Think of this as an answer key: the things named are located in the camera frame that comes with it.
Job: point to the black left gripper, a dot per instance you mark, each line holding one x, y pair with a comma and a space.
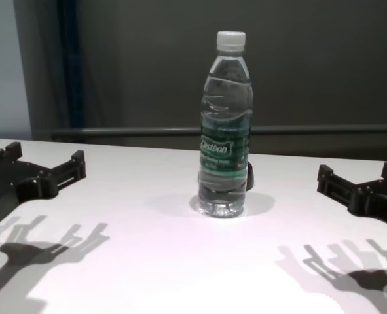
19, 183

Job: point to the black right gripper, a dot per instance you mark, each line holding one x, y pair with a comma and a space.
386, 202

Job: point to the clear water bottle green label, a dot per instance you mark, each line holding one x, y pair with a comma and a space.
225, 131

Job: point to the green YES button black base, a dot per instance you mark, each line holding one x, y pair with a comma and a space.
250, 176

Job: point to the dark blue vertical post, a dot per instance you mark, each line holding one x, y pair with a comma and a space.
69, 65

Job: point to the dark grey wall rail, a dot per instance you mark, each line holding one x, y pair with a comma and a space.
147, 132

